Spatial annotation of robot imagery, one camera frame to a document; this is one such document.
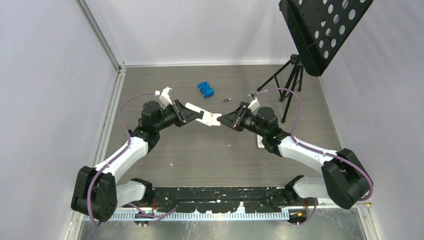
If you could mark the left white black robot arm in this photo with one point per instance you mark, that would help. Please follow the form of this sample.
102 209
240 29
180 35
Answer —
96 193

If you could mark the black perforated music stand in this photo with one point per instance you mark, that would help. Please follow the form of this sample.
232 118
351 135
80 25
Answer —
318 29

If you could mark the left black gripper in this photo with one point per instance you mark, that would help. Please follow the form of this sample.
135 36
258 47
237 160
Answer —
183 115

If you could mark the aluminium corner frame rail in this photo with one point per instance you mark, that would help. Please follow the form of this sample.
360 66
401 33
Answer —
93 22

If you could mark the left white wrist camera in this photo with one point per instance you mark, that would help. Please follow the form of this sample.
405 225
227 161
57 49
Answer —
164 96

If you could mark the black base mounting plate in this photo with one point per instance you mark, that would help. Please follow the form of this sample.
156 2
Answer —
219 200

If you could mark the white remote with black window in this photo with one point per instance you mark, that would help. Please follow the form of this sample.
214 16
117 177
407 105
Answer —
207 118

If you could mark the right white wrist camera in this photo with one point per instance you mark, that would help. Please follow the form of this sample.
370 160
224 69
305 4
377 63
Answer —
254 102

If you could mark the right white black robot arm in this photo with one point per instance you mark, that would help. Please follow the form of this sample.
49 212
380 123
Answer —
343 178

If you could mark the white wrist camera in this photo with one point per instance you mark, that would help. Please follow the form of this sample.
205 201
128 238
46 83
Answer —
164 96
254 102

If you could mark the blue toy car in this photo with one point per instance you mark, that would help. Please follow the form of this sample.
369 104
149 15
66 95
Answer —
206 90

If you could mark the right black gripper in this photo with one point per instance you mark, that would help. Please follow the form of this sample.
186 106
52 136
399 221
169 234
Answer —
234 120

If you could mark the white remote with buttons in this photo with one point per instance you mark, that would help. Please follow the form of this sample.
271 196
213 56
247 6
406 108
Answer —
259 141

